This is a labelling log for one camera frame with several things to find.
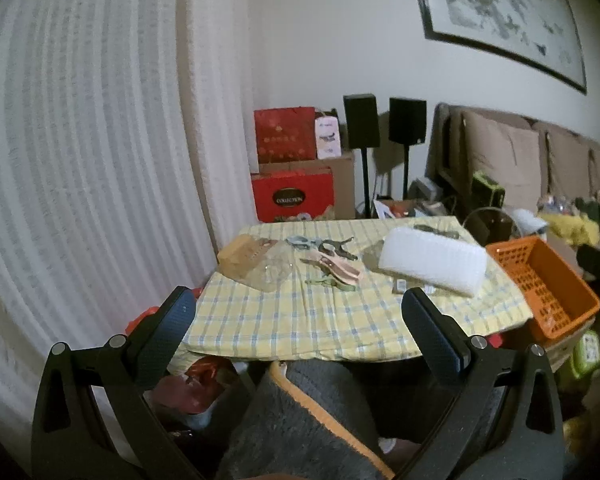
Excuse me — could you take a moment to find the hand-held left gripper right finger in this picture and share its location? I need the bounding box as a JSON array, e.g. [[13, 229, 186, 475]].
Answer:
[[401, 287, 566, 480]]

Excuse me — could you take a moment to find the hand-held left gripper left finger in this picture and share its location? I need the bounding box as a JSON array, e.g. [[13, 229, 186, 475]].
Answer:
[[31, 286, 206, 480]]

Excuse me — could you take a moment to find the orange plastic basket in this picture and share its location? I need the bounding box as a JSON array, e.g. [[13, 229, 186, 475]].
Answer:
[[486, 235, 600, 343]]

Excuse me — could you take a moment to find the white foam netting sheet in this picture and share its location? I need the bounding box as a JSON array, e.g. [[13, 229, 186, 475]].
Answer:
[[378, 226, 487, 297]]

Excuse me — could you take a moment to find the light green plastic clip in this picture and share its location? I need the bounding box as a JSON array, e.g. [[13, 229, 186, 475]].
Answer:
[[305, 276, 358, 292]]

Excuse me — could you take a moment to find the pink plastic clip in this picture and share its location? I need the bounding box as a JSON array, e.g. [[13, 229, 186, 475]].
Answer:
[[300, 254, 363, 283]]

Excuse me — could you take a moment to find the steel clip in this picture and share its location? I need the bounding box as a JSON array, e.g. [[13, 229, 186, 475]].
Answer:
[[317, 236, 357, 261]]

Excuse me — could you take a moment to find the red plastic bag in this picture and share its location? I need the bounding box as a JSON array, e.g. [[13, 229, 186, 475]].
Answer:
[[125, 305, 160, 335]]

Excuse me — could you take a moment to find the yellow cloth bag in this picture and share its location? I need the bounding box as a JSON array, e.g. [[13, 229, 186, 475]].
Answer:
[[537, 210, 600, 247]]

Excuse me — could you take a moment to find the white nail lamp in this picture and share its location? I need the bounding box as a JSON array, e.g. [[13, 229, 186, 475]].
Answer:
[[510, 208, 548, 236]]

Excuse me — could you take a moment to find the medium brown cushion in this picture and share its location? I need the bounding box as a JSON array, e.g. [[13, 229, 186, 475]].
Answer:
[[545, 130, 593, 188]]

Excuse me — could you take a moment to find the yellow plaid tablecloth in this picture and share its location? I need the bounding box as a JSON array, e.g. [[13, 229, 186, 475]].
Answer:
[[172, 216, 535, 363]]

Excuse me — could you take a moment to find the open cardboard box with clutter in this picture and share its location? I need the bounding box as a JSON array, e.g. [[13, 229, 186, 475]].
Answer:
[[373, 199, 416, 220]]

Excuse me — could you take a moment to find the green black portable device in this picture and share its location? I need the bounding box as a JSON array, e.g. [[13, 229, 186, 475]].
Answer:
[[471, 171, 506, 208]]

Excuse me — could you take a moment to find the large brown cushion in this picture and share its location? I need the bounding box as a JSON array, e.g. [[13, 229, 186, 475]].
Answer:
[[462, 110, 541, 201]]

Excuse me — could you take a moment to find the brown cardboard box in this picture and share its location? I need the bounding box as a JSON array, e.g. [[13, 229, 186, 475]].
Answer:
[[259, 152, 356, 221]]

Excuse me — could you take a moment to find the red box with oval label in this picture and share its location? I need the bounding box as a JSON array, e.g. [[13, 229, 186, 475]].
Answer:
[[251, 169, 336, 223]]

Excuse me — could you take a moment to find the brown sofa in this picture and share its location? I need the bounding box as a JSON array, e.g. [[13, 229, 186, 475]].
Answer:
[[426, 103, 600, 241]]

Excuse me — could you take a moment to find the white curtain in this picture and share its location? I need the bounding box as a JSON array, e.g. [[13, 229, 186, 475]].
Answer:
[[0, 0, 253, 461]]

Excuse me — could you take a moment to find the black speaker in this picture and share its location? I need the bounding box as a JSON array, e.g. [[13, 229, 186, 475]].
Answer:
[[389, 98, 427, 145], [343, 94, 381, 149]]

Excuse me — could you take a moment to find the small white box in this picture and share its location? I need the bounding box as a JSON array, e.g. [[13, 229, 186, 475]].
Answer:
[[315, 116, 342, 159]]

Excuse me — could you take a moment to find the red patterned gift box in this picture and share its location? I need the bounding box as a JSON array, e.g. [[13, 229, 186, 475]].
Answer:
[[254, 107, 317, 164]]

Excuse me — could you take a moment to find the framed ink painting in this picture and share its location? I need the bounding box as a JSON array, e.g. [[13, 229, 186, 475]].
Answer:
[[409, 0, 588, 96]]

